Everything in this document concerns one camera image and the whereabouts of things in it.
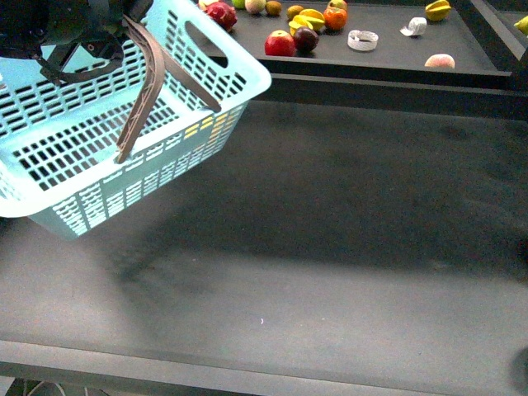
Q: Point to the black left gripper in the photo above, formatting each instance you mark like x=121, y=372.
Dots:
x=97, y=26

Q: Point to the light blue plastic basket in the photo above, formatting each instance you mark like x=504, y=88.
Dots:
x=73, y=155

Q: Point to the yellow mango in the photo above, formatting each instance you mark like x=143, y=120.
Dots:
x=205, y=126

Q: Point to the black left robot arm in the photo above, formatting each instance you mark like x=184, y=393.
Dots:
x=21, y=22

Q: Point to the red dragon fruit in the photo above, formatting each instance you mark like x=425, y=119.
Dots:
x=223, y=14

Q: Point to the green fruit at top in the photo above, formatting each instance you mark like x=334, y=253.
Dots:
x=238, y=4

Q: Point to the green fruit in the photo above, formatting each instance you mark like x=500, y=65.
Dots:
x=522, y=25
x=238, y=4

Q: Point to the pale round fruit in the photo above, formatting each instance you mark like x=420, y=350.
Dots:
x=254, y=6

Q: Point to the brown kiwi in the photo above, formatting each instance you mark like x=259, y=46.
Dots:
x=273, y=8
x=293, y=11

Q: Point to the red apple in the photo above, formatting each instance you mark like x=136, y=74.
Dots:
x=279, y=43

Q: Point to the dark purple plum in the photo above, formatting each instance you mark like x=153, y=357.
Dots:
x=305, y=39

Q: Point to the yellow starfruit centre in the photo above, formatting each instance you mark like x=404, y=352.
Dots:
x=307, y=17

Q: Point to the yellow starfruit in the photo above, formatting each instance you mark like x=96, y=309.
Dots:
x=437, y=10
x=307, y=17

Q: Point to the orange persimmon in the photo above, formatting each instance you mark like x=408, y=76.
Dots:
x=335, y=18

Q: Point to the yellow starfruit right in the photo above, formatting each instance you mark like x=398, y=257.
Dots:
x=437, y=10

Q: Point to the pink peach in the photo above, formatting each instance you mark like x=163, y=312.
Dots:
x=440, y=61

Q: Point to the green fruit far right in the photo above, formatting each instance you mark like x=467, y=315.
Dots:
x=522, y=25

